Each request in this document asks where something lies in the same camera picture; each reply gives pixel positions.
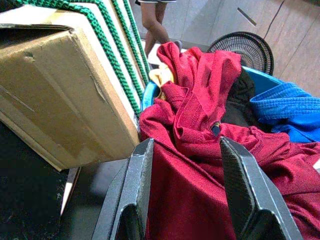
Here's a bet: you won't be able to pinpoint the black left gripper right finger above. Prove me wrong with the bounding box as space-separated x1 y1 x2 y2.
219 136 304 240

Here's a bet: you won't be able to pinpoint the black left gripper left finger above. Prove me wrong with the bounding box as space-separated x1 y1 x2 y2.
91 137 155 240

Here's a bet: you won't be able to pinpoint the blue towel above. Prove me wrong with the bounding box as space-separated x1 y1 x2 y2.
249 82 320 144

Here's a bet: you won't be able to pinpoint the black garment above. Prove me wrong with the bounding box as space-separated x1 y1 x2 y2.
221 68 273 133

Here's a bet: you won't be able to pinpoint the red garment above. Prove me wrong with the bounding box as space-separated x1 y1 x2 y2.
138 41 320 240

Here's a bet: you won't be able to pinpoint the blue plastic laundry basin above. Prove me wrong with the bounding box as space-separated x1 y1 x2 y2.
140 65 286 113

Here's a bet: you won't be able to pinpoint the yellow garment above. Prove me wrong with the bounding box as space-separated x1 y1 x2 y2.
148 62 176 101

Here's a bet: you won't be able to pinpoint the brown cardboard box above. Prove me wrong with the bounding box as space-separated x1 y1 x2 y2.
0 9 141 172

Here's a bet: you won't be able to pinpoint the black fan grille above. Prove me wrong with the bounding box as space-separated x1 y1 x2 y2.
207 31 275 76

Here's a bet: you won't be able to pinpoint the person's bare legs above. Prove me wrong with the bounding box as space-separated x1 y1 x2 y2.
134 0 183 57

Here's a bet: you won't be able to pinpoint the black floor cable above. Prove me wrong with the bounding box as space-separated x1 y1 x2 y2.
263 0 286 40

